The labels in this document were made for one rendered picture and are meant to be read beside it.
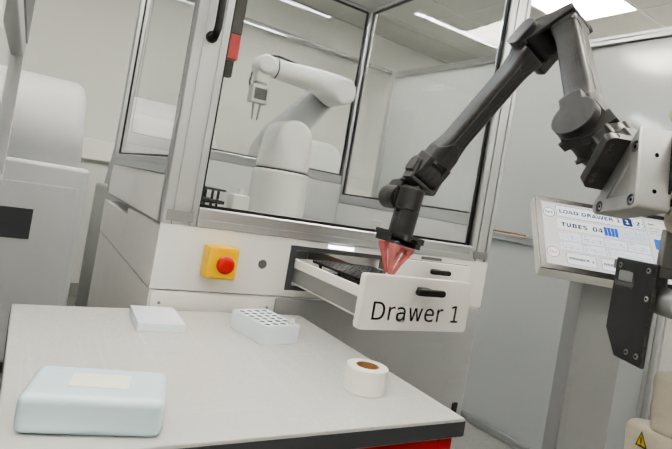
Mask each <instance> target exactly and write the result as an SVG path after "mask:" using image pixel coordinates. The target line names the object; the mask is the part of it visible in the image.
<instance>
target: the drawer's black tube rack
mask: <svg viewBox="0 0 672 449"><path fill-rule="evenodd" d="M313 263H315V264H318V265H319V268H320V269H322V266H323V267H325V268H328V269H330V270H333V271H335V272H337V273H338V274H335V273H332V274H334V275H337V276H339V277H341V278H344V279H346V280H349V281H351V282H353V283H356V284H358V285H360V281H357V280H356V277H360V278H361V275H362V273H364V272H368V273H379V274H384V273H383V270H380V269H377V268H375V267H372V266H367V265H357V264H347V263H337V262H327V261H318V260H313Z"/></svg>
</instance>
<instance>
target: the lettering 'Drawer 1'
mask: <svg viewBox="0 0 672 449"><path fill-rule="evenodd" d="M376 304H381V305H382V306H383V312H382V315H381V316H380V317H378V318H373V317H374V311H375V305H376ZM454 308H455V312H454V317H453V321H450V323H457V321H455V317H456V311H457V306H454V307H452V309H454ZM399 309H403V310H404V312H399V313H397V315H396V320H397V321H401V320H402V319H403V320H402V321H404V319H405V314H406V310H405V308H404V307H399V308H398V310H399ZM422 311H423V309H422V308H421V311H420V314H419V316H418V308H415V310H414V313H413V316H412V312H411V308H410V321H412V320H413V318H414V315H415V312H416V321H419V319H420V316H421V313H422ZM428 311H432V314H427V312H428ZM384 313H385V305H384V303H382V302H378V301H374V304H373V310H372V316H371V320H379V319H381V318H382V317H383V316H384ZM399 314H403V317H402V318H401V319H398V315H399ZM426 316H434V311H433V309H427V310H426V312H425V315H424V319H425V321H426V322H432V320H433V319H432V320H427V319H426Z"/></svg>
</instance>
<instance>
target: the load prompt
mask: <svg viewBox="0 0 672 449"><path fill-rule="evenodd" d="M555 209H556V216H560V217H566V218H572V219H578V220H584V221H590V222H595V223H601V224H607V225H613V226H619V227H625V228H631V229H637V230H643V231H646V229H645V225H644V221H643V219H638V218H629V219H620V218H614V217H609V216H603V215H597V214H594V213H593V211H590V210H585V209H579V208H573V207H567V206H561V205H555Z"/></svg>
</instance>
